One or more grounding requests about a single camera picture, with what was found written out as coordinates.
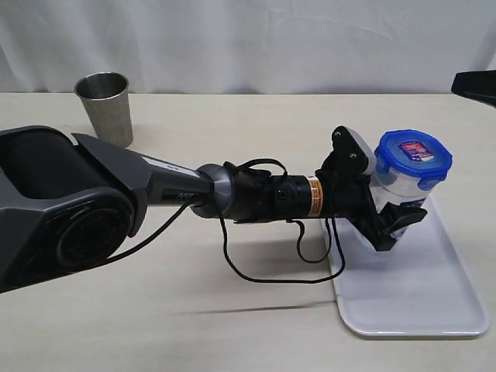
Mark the clear tall plastic container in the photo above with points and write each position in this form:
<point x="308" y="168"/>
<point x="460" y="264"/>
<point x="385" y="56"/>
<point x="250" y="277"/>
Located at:
<point x="403" y="201"/>

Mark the white backdrop curtain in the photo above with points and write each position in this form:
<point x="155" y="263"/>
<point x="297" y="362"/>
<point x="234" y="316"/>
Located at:
<point x="246" y="47"/>

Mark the blue container lid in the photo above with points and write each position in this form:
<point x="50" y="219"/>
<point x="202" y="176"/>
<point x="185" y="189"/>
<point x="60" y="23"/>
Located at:
<point x="410" y="160"/>

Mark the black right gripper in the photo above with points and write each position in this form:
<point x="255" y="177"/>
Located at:
<point x="478" y="86"/>

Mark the white plastic tray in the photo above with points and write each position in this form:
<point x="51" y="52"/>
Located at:
<point x="419" y="289"/>

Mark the stainless steel cup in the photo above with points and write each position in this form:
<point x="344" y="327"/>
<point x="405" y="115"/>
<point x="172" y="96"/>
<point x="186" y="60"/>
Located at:
<point x="105" y="98"/>

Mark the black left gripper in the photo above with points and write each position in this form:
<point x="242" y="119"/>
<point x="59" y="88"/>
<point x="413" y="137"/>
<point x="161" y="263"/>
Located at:
<point x="345" y="177"/>

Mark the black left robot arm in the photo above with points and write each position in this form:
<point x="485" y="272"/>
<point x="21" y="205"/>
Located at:
<point x="68" y="203"/>

